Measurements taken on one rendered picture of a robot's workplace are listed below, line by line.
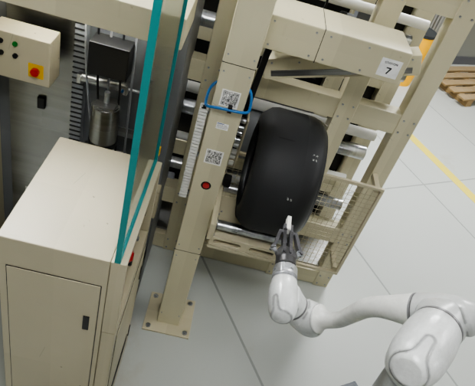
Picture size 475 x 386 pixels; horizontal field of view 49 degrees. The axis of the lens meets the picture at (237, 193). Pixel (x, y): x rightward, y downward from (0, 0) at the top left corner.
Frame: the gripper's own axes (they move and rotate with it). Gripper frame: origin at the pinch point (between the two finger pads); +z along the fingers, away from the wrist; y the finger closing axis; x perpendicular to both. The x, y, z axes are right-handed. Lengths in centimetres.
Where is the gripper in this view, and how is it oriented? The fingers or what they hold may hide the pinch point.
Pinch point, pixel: (288, 224)
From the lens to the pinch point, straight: 202.0
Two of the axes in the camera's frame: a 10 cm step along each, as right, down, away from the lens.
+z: 1.2, -7.2, 6.9
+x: -2.3, 6.5, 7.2
